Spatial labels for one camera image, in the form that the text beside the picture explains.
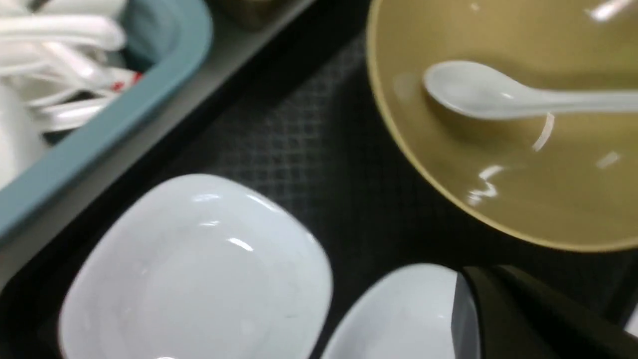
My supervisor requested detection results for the white square dish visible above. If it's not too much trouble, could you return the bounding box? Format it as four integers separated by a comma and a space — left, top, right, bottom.
58, 174, 333, 359
321, 264, 458, 359

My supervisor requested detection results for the brown plastic bin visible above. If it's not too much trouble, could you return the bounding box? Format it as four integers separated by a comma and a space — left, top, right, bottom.
210, 0, 292, 30

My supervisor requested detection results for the black plastic serving tray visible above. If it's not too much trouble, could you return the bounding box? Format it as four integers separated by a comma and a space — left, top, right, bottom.
1, 0, 637, 359

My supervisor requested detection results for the yellow noodle bowl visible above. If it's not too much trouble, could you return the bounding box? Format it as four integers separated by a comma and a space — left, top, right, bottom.
365, 0, 637, 252

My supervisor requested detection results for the pile of white soup spoons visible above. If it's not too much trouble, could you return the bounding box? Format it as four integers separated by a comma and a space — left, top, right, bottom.
1, 0, 143, 187

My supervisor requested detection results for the white ceramic soup spoon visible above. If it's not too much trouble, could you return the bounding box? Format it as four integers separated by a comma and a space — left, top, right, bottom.
422, 60, 638, 121

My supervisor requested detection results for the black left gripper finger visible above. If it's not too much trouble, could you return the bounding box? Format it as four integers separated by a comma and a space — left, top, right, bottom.
451, 266, 638, 359

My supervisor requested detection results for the teal plastic bin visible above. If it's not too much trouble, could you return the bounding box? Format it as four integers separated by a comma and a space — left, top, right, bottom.
0, 0, 214, 244

